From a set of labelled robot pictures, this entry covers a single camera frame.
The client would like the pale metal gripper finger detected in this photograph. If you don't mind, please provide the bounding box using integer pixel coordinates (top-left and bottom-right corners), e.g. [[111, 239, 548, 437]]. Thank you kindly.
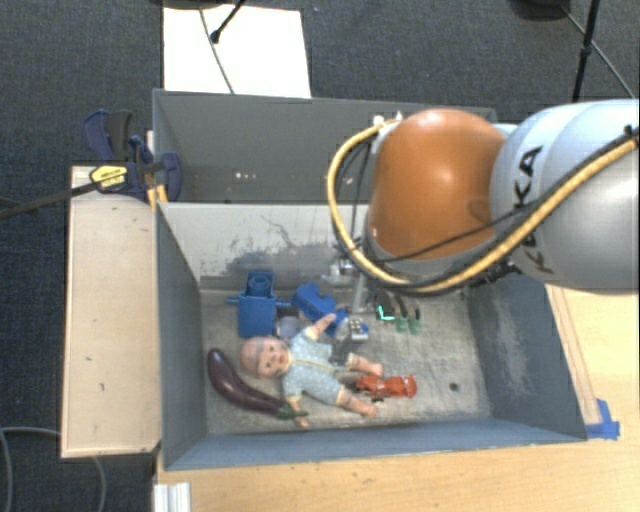
[[333, 319, 370, 365]]

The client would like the blue toy vehicle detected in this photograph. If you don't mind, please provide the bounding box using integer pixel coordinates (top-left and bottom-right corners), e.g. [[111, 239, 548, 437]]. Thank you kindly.
[[290, 282, 370, 337]]

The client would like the red toy car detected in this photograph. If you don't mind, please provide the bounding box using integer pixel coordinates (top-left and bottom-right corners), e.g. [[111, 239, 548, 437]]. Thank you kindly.
[[355, 374, 418, 402]]

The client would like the baby doll in blue romper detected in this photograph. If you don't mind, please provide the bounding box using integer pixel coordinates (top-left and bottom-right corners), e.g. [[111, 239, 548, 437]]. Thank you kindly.
[[239, 313, 385, 429]]

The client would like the pale lilac round object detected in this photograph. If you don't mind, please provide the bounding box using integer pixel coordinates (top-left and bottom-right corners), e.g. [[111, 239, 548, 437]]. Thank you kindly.
[[275, 316, 304, 342]]

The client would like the grey metal bin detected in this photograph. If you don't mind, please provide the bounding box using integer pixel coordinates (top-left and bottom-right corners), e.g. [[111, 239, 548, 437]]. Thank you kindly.
[[151, 88, 589, 472]]

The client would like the blue toy box with cylinder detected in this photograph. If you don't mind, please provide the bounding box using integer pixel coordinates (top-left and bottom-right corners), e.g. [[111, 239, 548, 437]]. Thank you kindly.
[[226, 270, 292, 339]]

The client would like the purple toy eggplant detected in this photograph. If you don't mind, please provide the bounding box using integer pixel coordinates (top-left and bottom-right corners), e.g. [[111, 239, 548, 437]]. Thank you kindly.
[[206, 348, 310, 421]]

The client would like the pale wood flat board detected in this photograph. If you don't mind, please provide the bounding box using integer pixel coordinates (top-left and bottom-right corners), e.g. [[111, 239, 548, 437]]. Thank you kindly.
[[60, 165, 164, 459]]

